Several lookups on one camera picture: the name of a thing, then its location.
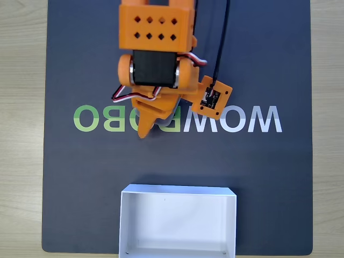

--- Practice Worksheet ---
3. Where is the grey square usb hub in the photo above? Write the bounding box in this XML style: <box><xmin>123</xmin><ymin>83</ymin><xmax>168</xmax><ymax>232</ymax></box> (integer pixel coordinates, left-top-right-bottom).
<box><xmin>133</xmin><ymin>103</ymin><xmax>180</xmax><ymax>135</ymax></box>

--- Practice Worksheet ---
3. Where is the dark mat with WOWROBO print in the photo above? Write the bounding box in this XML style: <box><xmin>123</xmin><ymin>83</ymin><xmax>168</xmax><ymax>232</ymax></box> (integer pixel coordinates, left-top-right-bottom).
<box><xmin>41</xmin><ymin>0</ymin><xmax>314</xmax><ymax>255</ymax></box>

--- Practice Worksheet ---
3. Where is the white cardboard box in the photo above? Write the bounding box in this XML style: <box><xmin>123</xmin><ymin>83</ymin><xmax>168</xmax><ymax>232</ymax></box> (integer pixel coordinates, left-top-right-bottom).
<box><xmin>119</xmin><ymin>183</ymin><xmax>238</xmax><ymax>258</ymax></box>

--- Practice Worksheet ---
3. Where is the orange-mounted camera module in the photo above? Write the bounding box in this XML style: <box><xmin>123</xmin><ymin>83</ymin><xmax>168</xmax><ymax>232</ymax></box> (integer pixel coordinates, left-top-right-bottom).
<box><xmin>197</xmin><ymin>75</ymin><xmax>233</xmax><ymax>120</ymax></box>

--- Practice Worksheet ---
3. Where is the black camera cable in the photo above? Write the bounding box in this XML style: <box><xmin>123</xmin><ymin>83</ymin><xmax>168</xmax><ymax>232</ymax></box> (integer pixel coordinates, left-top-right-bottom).
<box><xmin>211</xmin><ymin>0</ymin><xmax>232</xmax><ymax>88</ymax></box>

